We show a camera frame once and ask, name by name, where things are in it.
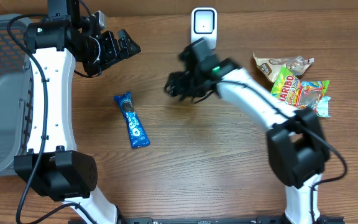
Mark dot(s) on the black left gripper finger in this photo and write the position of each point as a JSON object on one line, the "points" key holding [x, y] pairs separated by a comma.
{"points": [[125, 39], [128, 50]]}

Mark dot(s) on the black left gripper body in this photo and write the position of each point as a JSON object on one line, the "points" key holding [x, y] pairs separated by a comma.
{"points": [[109, 51]]}

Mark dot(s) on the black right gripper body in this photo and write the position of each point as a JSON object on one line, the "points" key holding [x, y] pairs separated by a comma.
{"points": [[184, 82]]}

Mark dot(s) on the blue Oreo cookie pack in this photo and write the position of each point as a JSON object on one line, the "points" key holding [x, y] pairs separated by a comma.
{"points": [[136, 131]]}

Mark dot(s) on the beige paper-like bag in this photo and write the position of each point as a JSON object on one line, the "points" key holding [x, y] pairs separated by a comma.
{"points": [[270, 67]]}

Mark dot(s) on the green snack packet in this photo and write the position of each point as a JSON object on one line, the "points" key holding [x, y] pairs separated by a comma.
{"points": [[300, 94]]}

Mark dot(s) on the teal tissue pack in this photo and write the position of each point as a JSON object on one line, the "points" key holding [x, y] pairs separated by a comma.
{"points": [[322, 109]]}

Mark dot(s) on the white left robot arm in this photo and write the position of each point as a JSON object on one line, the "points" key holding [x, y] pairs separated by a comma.
{"points": [[52, 165]]}

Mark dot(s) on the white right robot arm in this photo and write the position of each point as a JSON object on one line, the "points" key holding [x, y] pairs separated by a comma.
{"points": [[297, 150]]}

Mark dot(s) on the white barcode scanner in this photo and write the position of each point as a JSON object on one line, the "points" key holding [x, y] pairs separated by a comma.
{"points": [[204, 22]]}

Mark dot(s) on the grey plastic mesh basket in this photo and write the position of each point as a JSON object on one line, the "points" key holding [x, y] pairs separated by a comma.
{"points": [[16, 86]]}

